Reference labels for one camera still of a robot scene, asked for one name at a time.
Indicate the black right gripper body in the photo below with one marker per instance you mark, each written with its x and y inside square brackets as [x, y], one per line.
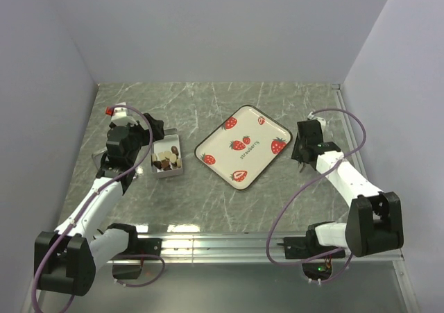
[297, 153]

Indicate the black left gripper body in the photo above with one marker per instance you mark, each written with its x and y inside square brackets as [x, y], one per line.
[140, 137]

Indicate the silver metal tongs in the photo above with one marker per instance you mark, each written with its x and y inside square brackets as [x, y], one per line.
[301, 167]

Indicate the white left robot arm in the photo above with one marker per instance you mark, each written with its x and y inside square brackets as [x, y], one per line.
[66, 260]

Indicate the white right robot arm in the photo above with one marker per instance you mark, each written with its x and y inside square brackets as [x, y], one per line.
[374, 223]

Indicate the white disc chocolate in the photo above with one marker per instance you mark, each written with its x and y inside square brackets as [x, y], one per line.
[163, 153]

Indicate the silver metal tin box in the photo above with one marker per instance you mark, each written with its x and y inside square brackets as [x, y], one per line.
[166, 155]

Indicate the white strawberry square plate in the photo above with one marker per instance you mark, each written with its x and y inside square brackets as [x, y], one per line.
[243, 146]

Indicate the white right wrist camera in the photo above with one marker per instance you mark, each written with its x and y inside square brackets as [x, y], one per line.
[321, 120]

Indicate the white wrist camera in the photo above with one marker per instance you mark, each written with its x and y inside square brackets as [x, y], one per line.
[321, 120]
[120, 116]

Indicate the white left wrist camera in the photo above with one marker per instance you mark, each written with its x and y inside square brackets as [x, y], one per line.
[120, 116]

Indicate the aluminium right side rail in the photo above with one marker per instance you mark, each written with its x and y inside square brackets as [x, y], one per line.
[354, 143]

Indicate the aluminium rail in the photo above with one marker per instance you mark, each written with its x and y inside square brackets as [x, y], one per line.
[228, 248]
[354, 143]

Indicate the aluminium front rail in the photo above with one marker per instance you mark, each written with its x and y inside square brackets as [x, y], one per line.
[228, 248]

